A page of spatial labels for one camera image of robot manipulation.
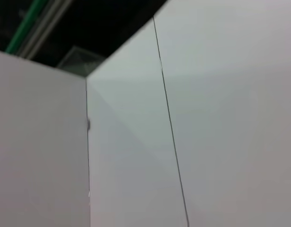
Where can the ceiling vent grille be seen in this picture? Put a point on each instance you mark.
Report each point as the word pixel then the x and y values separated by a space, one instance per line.
pixel 77 60

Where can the green ceiling pipe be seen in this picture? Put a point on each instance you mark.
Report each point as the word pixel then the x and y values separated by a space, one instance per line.
pixel 20 30

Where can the small dark wall fixture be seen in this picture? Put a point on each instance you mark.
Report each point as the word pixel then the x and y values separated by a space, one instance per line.
pixel 88 124

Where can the grey ceiling rail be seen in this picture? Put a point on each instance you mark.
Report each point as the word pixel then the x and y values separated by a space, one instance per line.
pixel 44 26

